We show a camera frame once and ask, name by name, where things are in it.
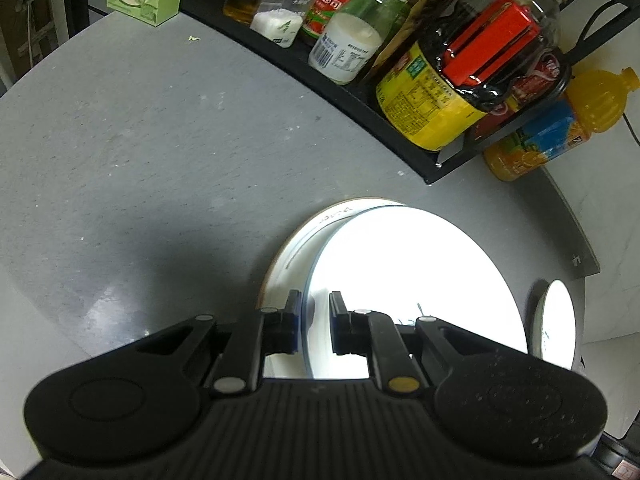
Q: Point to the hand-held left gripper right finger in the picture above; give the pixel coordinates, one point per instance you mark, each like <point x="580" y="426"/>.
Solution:
<point x="336" y="325"/>

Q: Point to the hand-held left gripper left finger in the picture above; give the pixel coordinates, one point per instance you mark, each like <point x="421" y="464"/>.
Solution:
<point x="292" y="322"/>

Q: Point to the white plate faint marks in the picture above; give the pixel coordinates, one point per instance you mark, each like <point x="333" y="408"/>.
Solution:
<point x="299" y="246"/>

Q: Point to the deep white plate fish print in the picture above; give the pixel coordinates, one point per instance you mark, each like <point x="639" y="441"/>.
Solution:
<point x="415" y="260"/>

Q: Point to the flat white plate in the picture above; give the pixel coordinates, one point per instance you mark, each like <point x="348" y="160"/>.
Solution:
<point x="557" y="310"/>

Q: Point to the black metal kitchen rack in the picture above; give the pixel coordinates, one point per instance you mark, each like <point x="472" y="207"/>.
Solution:
<point x="350" y="102"/>

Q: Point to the yellow label oil bottle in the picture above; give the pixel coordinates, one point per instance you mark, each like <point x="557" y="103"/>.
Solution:
<point x="425" y="105"/>

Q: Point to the red drink can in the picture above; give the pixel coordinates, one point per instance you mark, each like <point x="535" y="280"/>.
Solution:
<point x="542" y="70"/>
<point x="492" y="120"/>

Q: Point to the orange juice bottle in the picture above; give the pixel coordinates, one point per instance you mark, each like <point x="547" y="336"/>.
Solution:
<point x="550" y="135"/>

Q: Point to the white cap seasoning bottle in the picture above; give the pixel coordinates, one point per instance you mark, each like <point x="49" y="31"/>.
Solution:
<point x="350" y="35"/>

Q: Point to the clear jar white powder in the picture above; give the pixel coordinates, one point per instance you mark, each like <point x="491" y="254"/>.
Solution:
<point x="285" y="7"/>

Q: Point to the red label sauce jar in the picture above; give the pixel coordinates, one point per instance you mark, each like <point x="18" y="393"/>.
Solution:
<point x="330" y="2"/>

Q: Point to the yellow cap sauce bottle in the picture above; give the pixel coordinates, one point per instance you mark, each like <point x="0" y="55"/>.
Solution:
<point x="420" y="0"/>

